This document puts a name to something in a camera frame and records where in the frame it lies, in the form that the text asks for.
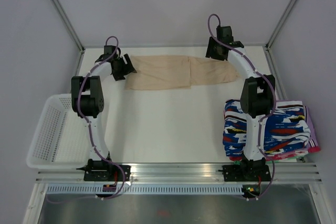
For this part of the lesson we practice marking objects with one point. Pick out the white slotted cable duct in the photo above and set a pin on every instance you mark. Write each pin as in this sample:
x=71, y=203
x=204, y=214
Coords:
x=143, y=189

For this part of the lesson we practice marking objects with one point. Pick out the blue patterned folded trousers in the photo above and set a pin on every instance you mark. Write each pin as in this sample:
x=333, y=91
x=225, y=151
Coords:
x=286, y=129

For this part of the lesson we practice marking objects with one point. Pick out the right aluminium frame post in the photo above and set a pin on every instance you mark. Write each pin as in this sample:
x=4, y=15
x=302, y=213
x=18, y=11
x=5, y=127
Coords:
x=281, y=22

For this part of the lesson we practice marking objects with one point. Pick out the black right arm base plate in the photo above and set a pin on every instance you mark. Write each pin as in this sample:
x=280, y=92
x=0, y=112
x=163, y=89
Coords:
x=236, y=173

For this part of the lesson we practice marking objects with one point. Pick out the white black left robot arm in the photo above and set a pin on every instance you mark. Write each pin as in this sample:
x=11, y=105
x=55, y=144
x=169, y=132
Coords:
x=87, y=98

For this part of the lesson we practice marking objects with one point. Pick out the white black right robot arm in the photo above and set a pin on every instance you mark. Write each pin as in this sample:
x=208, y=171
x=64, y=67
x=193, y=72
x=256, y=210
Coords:
x=257, y=100

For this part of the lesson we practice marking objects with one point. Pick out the beige trousers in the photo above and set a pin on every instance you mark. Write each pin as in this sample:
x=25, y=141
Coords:
x=167, y=72

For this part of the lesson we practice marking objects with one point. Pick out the white perforated plastic basket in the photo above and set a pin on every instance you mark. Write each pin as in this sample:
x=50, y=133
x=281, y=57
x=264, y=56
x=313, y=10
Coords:
x=61, y=138

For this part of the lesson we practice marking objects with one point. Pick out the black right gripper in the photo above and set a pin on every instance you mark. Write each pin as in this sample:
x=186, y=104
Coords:
x=210, y=51

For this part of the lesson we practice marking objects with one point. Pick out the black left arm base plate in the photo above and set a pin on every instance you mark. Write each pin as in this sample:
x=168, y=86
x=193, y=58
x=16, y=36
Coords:
x=108, y=173

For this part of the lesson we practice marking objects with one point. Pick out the aluminium frame post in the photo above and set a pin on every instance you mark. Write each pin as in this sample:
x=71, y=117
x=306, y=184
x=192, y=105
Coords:
x=67, y=23
x=281, y=22

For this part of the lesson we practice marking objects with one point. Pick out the aluminium mounting rail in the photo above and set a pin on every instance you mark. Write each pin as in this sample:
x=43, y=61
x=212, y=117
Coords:
x=188, y=173

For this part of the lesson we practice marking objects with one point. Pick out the left aluminium frame post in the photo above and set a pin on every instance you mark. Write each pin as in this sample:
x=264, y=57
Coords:
x=67, y=23

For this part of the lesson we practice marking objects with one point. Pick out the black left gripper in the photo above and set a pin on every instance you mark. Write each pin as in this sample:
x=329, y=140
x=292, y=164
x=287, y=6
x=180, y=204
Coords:
x=128, y=68

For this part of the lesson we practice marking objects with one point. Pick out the folded clothes stack underneath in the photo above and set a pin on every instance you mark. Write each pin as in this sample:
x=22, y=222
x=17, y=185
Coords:
x=313, y=145

